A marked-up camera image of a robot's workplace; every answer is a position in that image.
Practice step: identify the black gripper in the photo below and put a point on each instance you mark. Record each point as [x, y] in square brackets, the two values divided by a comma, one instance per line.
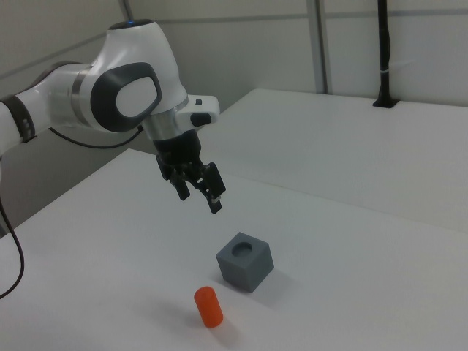
[178, 148]

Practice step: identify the orange cylinder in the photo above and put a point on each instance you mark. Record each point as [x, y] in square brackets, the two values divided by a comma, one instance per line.
[209, 307]

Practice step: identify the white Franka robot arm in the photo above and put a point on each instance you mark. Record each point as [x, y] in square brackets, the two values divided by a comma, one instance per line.
[131, 55]

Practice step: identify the grey block with round hole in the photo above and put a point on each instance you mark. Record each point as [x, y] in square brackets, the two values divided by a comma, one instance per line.
[248, 267]

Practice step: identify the black pole with base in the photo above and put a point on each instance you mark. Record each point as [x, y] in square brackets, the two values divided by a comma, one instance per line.
[384, 55]

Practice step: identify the grey partition post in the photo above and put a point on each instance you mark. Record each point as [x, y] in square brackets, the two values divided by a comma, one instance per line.
[318, 44]

